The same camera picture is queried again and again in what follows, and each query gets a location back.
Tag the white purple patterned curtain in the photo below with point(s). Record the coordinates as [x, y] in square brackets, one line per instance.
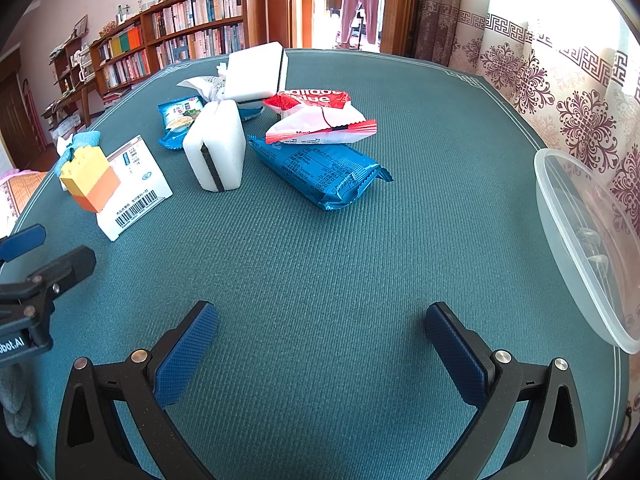
[550, 85]

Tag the person's left hand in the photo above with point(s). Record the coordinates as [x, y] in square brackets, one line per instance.
[12, 395]

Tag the hanging pink pants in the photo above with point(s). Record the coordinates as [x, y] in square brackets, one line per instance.
[350, 10]

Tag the white sponge with black layer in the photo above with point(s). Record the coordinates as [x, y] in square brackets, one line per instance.
[225, 145]
[252, 72]

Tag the dark blue snack packet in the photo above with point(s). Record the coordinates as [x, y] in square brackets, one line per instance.
[315, 172]

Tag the yellow orange toy block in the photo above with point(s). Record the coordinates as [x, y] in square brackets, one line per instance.
[87, 175]

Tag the wooden door with knobs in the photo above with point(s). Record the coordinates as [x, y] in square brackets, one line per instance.
[400, 25]

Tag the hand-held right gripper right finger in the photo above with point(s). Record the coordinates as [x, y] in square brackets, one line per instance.
[455, 355]

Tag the clear plastic container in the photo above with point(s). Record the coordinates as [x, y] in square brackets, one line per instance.
[565, 240]

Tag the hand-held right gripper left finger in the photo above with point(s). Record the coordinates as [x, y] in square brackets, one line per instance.
[187, 355]

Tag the wooden door frame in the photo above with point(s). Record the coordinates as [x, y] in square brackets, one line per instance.
[277, 10]

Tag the white medicine box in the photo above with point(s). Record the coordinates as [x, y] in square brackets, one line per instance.
[142, 195]

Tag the orange plaid bedding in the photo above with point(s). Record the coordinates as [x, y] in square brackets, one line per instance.
[20, 190]

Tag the white printed packet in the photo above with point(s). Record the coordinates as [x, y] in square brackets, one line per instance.
[200, 85]

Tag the wooden display rack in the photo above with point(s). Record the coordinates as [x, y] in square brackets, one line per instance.
[67, 77]

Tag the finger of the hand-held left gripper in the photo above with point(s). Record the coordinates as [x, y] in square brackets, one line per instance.
[20, 242]
[65, 267]

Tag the brown patterned curtain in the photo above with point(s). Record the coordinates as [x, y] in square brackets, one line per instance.
[432, 35]

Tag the wooden bookshelf with books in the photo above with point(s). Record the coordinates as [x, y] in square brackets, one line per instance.
[200, 10]

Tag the low wooden bookshelf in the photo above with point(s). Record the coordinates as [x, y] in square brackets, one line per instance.
[145, 35]

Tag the light blue cracker packet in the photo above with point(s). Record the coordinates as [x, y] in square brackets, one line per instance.
[175, 120]

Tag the tall wooden bookshelf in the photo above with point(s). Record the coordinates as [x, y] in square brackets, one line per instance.
[257, 15]

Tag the teal cloth with white ribbon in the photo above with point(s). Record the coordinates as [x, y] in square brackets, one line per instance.
[84, 138]

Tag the red white snack packet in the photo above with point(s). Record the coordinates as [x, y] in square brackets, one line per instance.
[310, 120]

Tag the leaning picture frame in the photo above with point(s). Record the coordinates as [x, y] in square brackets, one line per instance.
[80, 25]

